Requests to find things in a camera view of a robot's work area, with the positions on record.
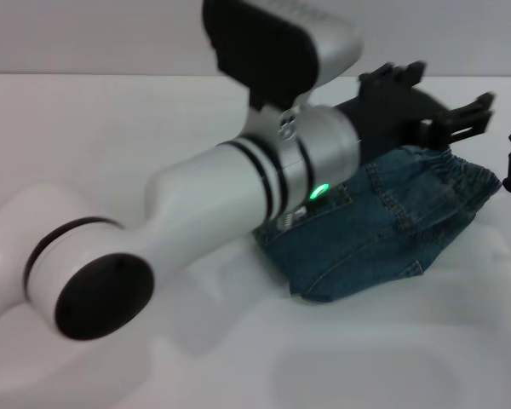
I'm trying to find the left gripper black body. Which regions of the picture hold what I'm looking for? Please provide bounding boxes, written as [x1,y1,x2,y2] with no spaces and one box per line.
[335,76,451,166]

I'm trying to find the blue denim shorts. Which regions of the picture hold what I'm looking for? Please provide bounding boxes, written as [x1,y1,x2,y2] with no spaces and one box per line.
[253,144,503,304]

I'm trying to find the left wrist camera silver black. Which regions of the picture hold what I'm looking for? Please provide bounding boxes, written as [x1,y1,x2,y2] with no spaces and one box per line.
[201,0,364,112]

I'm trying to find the left arm cable with connector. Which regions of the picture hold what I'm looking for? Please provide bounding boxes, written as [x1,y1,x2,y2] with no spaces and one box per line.
[275,203,308,229]

